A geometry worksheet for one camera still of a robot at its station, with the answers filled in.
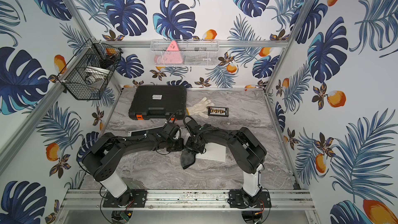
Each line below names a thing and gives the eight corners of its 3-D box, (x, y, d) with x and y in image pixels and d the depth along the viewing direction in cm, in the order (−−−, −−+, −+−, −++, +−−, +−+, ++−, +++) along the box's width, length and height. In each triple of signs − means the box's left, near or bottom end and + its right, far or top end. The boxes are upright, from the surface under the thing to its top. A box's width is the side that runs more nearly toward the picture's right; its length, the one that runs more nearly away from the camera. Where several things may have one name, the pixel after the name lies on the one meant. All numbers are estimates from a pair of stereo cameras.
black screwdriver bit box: (207, 116, 108) (207, 114, 106) (206, 108, 112) (206, 106, 110) (228, 116, 108) (229, 114, 106) (227, 108, 112) (228, 106, 110)
